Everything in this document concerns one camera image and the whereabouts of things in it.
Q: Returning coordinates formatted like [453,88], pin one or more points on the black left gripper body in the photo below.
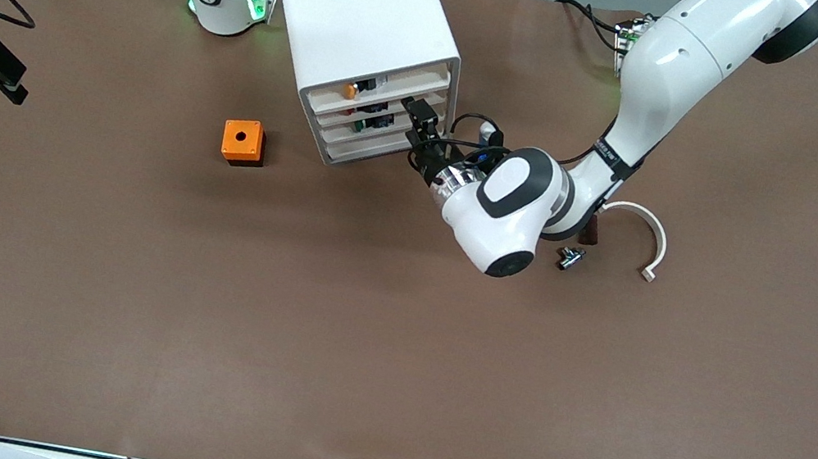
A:
[430,157]

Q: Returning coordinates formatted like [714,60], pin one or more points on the orange push button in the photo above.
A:
[350,92]

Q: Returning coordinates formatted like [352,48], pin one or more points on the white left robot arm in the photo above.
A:
[678,59]

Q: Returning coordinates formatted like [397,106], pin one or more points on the white drawer cabinet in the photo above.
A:
[363,6]

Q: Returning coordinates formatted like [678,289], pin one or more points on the brown ridged block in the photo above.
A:
[591,233]

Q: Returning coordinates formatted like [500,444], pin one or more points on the orange box with hole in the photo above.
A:
[241,139]

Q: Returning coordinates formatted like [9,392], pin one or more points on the brown table cover sheet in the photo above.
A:
[390,343]

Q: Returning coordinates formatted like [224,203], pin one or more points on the silver metal key switch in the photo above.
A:
[570,258]

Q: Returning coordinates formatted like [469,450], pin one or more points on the white curved bracket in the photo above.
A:
[657,238]

